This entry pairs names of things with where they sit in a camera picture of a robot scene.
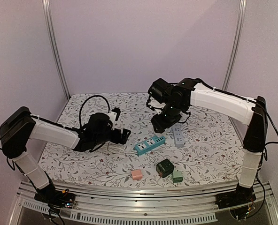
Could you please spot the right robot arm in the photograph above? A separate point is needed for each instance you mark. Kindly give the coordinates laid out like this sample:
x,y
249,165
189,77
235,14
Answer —
x,y
248,111

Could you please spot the pink plug adapter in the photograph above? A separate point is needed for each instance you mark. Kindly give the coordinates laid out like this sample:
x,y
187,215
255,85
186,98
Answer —
x,y
136,174

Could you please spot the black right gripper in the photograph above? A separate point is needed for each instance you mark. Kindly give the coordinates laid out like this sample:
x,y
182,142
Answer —
x,y
161,122

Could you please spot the floral patterned table mat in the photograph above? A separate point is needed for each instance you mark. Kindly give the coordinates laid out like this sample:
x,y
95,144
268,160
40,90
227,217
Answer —
x,y
212,152

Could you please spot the aluminium front rail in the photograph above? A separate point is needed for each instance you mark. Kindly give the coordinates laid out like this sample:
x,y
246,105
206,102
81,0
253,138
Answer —
x,y
194,205

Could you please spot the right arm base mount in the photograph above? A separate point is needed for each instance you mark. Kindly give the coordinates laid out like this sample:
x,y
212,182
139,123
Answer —
x,y
240,202

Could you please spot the left aluminium frame post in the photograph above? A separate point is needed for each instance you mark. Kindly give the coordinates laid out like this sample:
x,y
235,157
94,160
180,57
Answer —
x,y
54,47

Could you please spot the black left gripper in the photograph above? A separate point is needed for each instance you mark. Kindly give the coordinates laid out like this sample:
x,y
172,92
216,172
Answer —
x,y
124,137

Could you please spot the aluminium frame post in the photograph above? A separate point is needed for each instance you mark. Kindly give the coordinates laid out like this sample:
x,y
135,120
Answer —
x,y
235,45
54,47

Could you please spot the dark green cube adapter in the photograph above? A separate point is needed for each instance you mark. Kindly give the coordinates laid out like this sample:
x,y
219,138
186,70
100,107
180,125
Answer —
x,y
164,168

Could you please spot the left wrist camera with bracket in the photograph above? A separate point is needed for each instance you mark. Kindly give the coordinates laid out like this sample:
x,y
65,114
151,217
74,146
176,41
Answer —
x,y
114,116

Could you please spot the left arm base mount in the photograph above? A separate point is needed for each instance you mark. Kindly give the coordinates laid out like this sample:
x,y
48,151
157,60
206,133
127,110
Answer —
x,y
60,199

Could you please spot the light green plug adapter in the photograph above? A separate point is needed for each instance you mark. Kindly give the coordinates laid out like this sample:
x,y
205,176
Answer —
x,y
177,177

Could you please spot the teal power strip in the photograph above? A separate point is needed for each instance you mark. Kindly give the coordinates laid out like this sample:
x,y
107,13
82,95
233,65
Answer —
x,y
149,144

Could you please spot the right aluminium frame post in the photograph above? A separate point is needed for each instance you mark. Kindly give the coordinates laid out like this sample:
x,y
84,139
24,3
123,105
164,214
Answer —
x,y
235,45

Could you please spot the light blue power strip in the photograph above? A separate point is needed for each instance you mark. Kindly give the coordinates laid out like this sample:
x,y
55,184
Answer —
x,y
178,136

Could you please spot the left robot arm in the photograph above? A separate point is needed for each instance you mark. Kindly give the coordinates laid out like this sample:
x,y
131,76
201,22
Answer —
x,y
23,126

